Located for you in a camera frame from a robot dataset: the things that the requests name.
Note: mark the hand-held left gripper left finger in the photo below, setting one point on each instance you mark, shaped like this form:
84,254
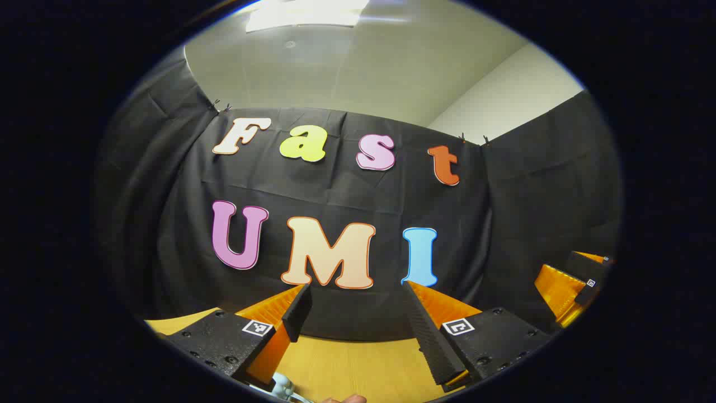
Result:
297,313

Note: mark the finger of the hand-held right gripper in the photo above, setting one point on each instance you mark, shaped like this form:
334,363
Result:
559,294
587,267

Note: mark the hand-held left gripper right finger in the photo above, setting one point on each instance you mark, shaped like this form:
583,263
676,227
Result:
430,341

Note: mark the black backdrop cloth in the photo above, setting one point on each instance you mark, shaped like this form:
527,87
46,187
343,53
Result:
168,224

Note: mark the ceiling light panel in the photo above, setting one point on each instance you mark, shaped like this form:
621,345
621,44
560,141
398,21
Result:
305,14

